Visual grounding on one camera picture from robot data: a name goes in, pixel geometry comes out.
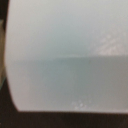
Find light blue cup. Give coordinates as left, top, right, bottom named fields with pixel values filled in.
left=5, top=0, right=128, bottom=113

